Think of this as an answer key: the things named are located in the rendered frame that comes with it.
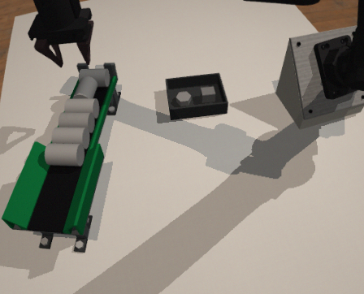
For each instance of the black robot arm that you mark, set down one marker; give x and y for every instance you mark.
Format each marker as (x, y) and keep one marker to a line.
(331, 61)

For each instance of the grey cylinder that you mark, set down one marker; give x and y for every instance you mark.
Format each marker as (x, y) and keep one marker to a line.
(71, 136)
(86, 88)
(64, 154)
(82, 105)
(76, 120)
(102, 76)

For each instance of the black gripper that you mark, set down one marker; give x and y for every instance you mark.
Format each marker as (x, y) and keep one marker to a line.
(56, 24)

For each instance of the grey hexagonal prism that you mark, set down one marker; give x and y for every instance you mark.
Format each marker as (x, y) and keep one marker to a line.
(183, 98)

